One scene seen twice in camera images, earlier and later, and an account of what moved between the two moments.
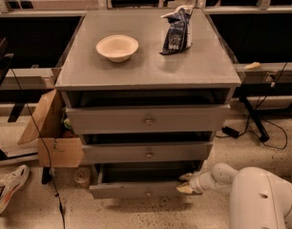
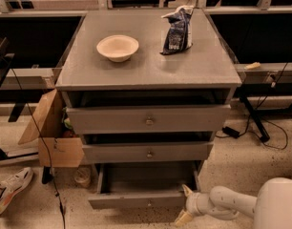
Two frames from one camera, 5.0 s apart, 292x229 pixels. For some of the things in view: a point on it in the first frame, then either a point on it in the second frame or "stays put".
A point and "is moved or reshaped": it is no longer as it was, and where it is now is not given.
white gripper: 197,183 to 193,204
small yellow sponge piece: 254,65 stays put
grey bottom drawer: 138,180 is moved or reshaped
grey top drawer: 149,118 stays put
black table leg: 255,115 stays put
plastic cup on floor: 82,176 stays put
